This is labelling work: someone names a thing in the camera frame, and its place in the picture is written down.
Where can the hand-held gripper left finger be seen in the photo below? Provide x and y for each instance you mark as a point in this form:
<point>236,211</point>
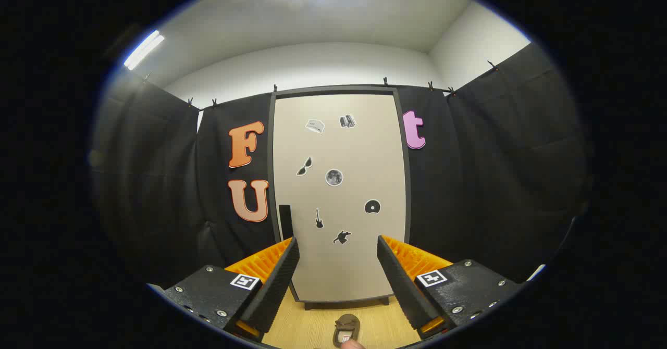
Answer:
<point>276,286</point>

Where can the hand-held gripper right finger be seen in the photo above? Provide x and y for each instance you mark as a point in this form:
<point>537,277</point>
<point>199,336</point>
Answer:
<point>398,286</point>

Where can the brown fuzzy shoe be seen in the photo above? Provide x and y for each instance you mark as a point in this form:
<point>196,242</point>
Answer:
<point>346,323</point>

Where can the grey shoe cabinet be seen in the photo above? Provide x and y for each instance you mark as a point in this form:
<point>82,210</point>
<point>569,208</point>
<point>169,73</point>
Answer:
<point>333,90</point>

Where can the black backdrop cloth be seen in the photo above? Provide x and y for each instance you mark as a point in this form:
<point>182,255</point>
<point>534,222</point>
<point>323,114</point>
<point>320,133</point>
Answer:
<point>469,182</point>

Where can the white paper sheets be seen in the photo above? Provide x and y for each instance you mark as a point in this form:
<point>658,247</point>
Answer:
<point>536,272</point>

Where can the row of black cloth clips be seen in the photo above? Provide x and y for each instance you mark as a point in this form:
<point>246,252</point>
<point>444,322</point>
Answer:
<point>385,82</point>

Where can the narrow ceiling light panel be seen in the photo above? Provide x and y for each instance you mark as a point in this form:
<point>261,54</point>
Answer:
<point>143,50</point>

